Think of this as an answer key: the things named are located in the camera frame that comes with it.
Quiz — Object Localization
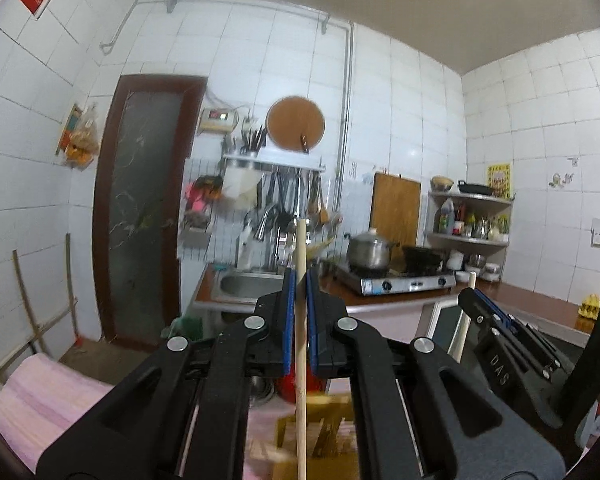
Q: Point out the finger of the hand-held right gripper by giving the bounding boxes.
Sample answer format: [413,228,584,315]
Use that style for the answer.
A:
[511,319,572,382]
[457,287,519,334]

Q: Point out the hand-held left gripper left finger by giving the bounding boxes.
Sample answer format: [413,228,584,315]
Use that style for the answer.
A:
[35,269,297,480]

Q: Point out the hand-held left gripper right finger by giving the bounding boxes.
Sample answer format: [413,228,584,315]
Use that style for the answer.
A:
[305,269,567,480]

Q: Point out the yellow slotted utensil holder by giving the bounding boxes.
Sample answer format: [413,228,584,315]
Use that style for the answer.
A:
[274,394,359,480]

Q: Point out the hanging kitchen utensils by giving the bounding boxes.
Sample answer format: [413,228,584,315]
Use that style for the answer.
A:
[259,169,332,232]

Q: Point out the steel sink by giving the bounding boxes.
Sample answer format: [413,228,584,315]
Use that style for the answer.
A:
[192,264,287,312]

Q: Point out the white corner shelf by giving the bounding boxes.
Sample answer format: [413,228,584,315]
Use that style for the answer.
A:
[424,189,515,282]

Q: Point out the black wok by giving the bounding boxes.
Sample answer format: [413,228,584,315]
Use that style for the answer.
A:
[402,244,447,274]

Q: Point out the white soap bottle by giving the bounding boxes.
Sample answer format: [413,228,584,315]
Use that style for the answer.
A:
[237,227,254,271]

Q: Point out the steel gas stove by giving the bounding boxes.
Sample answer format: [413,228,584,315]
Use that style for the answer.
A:
[335,262,457,297]

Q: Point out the steel cooking pot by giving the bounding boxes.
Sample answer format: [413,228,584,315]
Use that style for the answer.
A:
[343,228,400,271]

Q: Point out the metal faucet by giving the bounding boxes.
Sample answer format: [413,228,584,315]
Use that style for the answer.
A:
[252,204,287,274]

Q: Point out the black pan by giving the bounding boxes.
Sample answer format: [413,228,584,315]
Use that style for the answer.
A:
[457,179,495,196]

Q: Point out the wooden cutting board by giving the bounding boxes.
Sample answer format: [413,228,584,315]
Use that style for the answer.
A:
[369,172,422,249]

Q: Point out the red hanging cloths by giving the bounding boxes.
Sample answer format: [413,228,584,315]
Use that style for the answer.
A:
[182,174,224,214]

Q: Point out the knife holder with knives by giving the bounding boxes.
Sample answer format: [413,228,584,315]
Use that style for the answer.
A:
[232,119,269,156]

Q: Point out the brown frosted glass door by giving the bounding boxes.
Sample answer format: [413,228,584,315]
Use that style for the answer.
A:
[93,74,209,349]

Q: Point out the round brown pot lid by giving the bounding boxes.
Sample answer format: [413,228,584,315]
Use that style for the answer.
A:
[265,94,327,154]

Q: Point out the wooden stick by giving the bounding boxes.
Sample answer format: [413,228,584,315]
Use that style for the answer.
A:
[64,233,80,344]
[11,249,49,357]

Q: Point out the pink striped tablecloth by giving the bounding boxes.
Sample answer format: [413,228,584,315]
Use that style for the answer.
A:
[0,351,281,480]

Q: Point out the orange plastic bag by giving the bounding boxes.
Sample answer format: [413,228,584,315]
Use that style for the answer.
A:
[54,103,101,169]

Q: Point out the yellow wall poster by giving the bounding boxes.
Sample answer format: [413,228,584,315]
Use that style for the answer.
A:
[485,162,512,200]

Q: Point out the white wall rack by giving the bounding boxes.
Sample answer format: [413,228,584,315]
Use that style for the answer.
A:
[222,148,327,174]

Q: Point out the wall controller box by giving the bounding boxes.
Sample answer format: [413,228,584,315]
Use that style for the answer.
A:
[199,107,239,135]

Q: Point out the grey wall pipe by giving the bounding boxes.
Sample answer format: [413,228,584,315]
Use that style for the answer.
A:
[337,19,354,187]

